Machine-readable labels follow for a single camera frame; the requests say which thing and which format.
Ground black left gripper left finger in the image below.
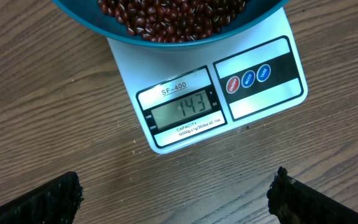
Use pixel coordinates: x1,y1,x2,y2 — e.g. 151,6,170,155
0,171,83,224

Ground teal plastic bowl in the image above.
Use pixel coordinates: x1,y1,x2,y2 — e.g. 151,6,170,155
55,0,286,49

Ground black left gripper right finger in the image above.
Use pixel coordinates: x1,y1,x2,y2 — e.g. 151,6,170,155
267,167,358,224

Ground red beans in bowl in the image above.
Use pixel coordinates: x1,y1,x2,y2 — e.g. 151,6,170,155
96,0,248,43

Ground white digital kitchen scale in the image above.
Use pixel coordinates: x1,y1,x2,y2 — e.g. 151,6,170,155
109,9,308,154

